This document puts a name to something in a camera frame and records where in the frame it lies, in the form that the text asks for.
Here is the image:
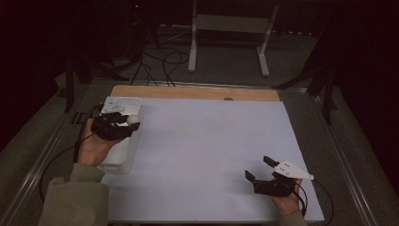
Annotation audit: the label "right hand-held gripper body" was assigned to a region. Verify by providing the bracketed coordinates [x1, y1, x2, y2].
[252, 158, 315, 199]

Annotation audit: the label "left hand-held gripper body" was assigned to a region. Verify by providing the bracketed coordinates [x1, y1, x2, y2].
[90, 96, 135, 141]

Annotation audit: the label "white plastic bin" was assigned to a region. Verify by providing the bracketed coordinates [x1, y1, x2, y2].
[96, 96, 144, 176]

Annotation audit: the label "person's right hand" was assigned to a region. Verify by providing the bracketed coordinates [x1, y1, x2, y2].
[270, 179, 303, 218]

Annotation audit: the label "person's left hand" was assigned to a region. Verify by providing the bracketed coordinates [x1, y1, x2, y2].
[76, 118, 124, 168]

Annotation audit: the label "white table cover sheet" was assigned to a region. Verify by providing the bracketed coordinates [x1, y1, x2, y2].
[100, 96, 326, 225]

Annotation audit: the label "black tripod stand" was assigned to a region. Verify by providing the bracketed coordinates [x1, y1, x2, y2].
[63, 51, 130, 114]
[272, 29, 340, 126]

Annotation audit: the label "white metal stand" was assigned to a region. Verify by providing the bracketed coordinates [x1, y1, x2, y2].
[187, 0, 280, 78]

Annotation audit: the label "left hand-held gripper cable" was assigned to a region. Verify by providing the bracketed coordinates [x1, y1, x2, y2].
[38, 103, 105, 203]

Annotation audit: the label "hand-held gripper cable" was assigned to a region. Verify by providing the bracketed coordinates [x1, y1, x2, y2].
[293, 178, 335, 226]
[38, 103, 105, 203]

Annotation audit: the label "small black frame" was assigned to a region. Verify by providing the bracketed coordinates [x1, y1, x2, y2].
[71, 111, 94, 126]

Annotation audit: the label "right hand-held gripper cable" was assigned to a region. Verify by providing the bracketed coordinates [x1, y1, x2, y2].
[293, 178, 335, 226]

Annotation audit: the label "black floor cables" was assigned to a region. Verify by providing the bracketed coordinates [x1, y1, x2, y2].
[129, 50, 191, 88]

